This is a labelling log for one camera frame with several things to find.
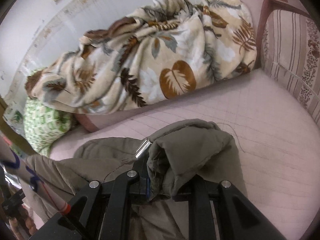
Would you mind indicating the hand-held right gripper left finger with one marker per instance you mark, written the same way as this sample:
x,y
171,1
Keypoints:
x,y
147,187

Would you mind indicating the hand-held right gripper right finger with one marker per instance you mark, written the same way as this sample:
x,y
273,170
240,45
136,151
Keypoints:
x,y
200,202

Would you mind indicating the olive quilted hooded jacket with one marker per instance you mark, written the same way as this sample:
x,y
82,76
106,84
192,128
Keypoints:
x,y
190,150

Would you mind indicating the person's left hand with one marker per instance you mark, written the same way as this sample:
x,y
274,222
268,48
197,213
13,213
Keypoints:
x,y
25,226

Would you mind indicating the green patterned pillow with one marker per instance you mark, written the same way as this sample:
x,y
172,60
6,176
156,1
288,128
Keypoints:
x,y
45,122

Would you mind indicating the white pillow with green print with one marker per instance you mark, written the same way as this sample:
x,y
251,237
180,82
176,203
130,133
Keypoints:
x,y
15,116

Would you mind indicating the dark loose thread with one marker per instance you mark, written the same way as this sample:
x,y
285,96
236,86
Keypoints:
x,y
236,136

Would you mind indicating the pink sofa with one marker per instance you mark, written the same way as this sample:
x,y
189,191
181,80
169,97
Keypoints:
x,y
262,135

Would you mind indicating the leaf printed blanket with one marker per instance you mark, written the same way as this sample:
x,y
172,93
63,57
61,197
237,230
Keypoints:
x,y
155,55

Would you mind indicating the striped floral backrest cushion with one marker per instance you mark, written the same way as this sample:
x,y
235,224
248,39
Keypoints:
x,y
287,55

